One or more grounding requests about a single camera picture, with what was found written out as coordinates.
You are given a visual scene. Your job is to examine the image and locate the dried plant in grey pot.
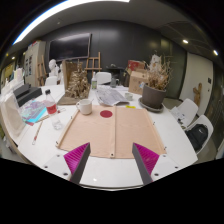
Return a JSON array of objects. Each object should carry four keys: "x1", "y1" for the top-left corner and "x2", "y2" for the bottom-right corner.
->
[{"x1": 141, "y1": 54, "x2": 173, "y2": 109}]

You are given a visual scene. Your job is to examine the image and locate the golden sculpture on board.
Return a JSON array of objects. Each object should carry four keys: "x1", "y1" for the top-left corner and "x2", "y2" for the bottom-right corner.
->
[{"x1": 57, "y1": 59, "x2": 92, "y2": 106}]

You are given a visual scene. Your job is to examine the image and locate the wooden tool with wire loop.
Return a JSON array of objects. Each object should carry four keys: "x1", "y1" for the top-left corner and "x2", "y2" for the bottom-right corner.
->
[{"x1": 34, "y1": 107, "x2": 67, "y2": 124}]

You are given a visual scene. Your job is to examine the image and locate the clear red-labelled drink bottle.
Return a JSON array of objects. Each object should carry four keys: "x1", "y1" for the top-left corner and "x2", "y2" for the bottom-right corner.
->
[{"x1": 44, "y1": 89, "x2": 64, "y2": 131}]

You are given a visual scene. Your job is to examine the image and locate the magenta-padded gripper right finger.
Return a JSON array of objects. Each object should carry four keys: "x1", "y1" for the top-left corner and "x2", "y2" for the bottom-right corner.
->
[{"x1": 132, "y1": 142, "x2": 183, "y2": 186}]

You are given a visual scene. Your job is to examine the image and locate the wooden figure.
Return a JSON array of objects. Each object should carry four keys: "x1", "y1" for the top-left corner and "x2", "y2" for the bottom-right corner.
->
[{"x1": 192, "y1": 82, "x2": 203, "y2": 107}]

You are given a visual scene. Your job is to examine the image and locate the wooden easel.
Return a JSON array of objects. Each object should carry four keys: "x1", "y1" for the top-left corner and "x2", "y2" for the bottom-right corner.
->
[{"x1": 84, "y1": 51, "x2": 103, "y2": 73}]

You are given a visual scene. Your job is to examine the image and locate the green-labelled spray bottle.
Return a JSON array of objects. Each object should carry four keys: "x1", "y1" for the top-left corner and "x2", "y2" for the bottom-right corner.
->
[{"x1": 90, "y1": 71, "x2": 98, "y2": 90}]

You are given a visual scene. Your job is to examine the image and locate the flat round red coaster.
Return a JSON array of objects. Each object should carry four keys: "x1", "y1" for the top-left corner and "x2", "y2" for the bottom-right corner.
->
[{"x1": 99, "y1": 109, "x2": 114, "y2": 119}]

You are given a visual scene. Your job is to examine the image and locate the red-tipped paintbrush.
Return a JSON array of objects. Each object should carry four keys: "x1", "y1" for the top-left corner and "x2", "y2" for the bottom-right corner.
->
[{"x1": 31, "y1": 120, "x2": 44, "y2": 146}]

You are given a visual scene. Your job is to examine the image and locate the white ceramic mug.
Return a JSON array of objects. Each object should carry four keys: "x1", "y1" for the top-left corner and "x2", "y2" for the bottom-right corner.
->
[{"x1": 75, "y1": 98, "x2": 93, "y2": 116}]

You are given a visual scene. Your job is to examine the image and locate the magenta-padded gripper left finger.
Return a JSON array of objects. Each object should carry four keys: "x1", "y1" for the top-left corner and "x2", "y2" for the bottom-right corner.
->
[{"x1": 42, "y1": 142, "x2": 92, "y2": 185}]

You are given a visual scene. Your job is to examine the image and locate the grey plant saucer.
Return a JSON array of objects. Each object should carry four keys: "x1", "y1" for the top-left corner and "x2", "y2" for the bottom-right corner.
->
[{"x1": 138, "y1": 97, "x2": 165, "y2": 113}]

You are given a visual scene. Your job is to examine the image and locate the folded newspaper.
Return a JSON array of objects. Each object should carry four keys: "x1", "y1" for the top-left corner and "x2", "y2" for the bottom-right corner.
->
[{"x1": 94, "y1": 85, "x2": 130, "y2": 107}]

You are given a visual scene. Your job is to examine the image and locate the black backpack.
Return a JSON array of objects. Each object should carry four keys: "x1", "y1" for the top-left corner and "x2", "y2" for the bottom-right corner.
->
[{"x1": 185, "y1": 123, "x2": 209, "y2": 153}]

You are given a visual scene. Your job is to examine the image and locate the white plastic chair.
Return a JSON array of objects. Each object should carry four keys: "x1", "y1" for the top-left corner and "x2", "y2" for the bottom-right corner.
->
[
  {"x1": 95, "y1": 71, "x2": 113, "y2": 85},
  {"x1": 44, "y1": 75, "x2": 58, "y2": 87},
  {"x1": 184, "y1": 114, "x2": 214, "y2": 154},
  {"x1": 171, "y1": 98, "x2": 199, "y2": 129}
]

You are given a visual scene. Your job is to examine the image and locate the white bust sculpture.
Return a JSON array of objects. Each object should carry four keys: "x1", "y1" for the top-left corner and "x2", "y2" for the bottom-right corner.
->
[{"x1": 48, "y1": 58, "x2": 61, "y2": 78}]

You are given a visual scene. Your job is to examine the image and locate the black wall screen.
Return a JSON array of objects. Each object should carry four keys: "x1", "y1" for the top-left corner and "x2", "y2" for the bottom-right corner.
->
[{"x1": 48, "y1": 32, "x2": 92, "y2": 62}]

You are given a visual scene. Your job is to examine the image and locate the brown cardboard box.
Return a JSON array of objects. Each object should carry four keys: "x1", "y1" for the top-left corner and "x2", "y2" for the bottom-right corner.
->
[{"x1": 128, "y1": 69, "x2": 150, "y2": 96}]

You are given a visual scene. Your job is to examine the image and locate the colourful painted book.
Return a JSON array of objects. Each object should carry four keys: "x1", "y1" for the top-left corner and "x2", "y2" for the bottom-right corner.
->
[{"x1": 20, "y1": 100, "x2": 48, "y2": 126}]

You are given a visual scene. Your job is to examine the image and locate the black flat boxes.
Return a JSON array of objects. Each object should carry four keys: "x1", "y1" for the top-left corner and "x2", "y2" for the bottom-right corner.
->
[{"x1": 12, "y1": 83, "x2": 43, "y2": 108}]

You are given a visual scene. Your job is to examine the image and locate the red box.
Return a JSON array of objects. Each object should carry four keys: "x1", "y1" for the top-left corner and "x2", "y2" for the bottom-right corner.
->
[{"x1": 127, "y1": 59, "x2": 146, "y2": 73}]

